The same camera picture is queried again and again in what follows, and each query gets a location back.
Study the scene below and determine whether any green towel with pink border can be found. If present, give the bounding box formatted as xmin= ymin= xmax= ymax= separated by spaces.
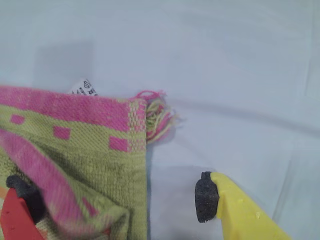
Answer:
xmin=0 ymin=77 xmax=186 ymax=240

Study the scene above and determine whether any pale blue table cover sheet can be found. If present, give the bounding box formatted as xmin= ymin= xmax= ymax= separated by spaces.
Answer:
xmin=0 ymin=0 xmax=320 ymax=240

